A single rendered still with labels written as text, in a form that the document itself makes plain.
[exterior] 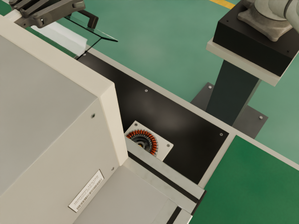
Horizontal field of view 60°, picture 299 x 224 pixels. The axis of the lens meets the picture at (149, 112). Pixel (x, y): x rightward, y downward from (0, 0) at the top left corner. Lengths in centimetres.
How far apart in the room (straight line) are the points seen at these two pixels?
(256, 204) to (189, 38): 166
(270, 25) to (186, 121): 48
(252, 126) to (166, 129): 106
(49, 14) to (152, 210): 38
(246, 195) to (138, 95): 47
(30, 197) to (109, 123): 11
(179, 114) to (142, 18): 164
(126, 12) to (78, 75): 223
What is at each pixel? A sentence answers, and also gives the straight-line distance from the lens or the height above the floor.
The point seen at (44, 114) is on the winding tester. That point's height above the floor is 132.
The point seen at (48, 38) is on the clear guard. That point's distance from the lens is 72.
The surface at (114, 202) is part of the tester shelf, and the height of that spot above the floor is 111.
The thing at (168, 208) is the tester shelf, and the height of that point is 112.
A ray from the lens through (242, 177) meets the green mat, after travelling 86.
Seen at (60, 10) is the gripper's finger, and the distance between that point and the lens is 53.
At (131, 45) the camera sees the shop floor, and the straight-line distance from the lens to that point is 218.
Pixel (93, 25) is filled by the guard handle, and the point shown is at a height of 105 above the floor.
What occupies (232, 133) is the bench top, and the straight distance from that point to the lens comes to 91.
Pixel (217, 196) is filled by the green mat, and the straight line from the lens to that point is 82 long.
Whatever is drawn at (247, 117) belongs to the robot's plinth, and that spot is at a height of 2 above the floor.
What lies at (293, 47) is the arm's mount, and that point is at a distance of 109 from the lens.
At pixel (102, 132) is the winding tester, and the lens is 31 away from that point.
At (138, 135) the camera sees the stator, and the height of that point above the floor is 81.
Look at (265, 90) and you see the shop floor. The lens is 206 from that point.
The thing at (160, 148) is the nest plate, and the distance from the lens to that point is 81.
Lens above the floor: 153
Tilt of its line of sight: 59 degrees down
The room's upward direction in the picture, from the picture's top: straight up
